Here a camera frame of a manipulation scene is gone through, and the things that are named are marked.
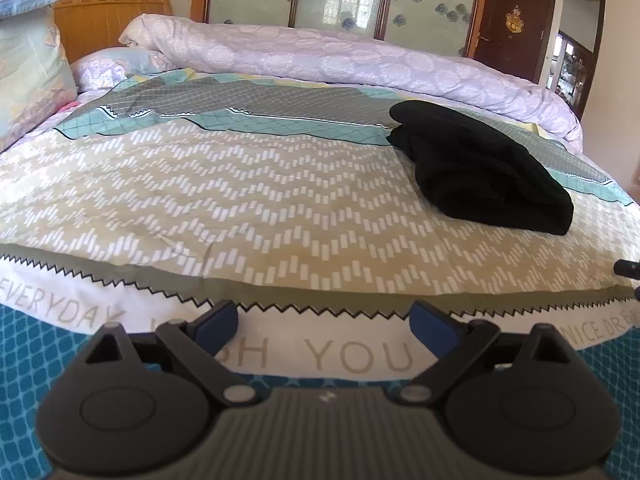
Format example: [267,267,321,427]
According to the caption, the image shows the black pants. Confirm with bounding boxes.
[387,100,574,236]

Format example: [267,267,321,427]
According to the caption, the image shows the patterned bed cover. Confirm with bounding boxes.
[1,70,639,479]

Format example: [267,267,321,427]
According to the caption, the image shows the small lilac pillow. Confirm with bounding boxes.
[70,47,176,92]

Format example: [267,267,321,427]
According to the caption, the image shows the dark brown door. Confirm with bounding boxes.
[466,0,606,117]

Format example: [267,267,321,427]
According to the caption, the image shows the lilac rolled duvet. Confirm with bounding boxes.
[119,14,582,154]

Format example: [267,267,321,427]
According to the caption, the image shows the wooden headboard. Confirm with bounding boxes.
[52,0,172,63]

